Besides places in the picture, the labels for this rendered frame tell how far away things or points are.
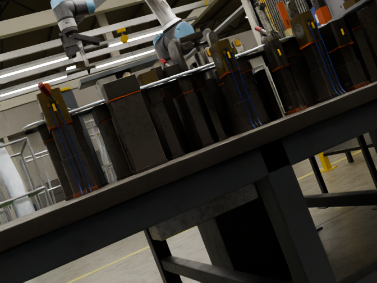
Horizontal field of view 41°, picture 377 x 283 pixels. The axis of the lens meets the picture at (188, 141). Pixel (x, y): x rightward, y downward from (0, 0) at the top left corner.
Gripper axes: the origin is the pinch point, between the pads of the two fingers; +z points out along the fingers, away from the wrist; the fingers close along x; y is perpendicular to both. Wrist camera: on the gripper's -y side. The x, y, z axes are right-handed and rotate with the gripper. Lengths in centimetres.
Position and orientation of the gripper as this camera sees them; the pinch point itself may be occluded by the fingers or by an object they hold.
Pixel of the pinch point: (90, 70)
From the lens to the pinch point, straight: 231.8
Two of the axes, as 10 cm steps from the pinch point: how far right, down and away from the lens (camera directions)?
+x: 1.4, -0.7, -9.9
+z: 3.6, 9.3, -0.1
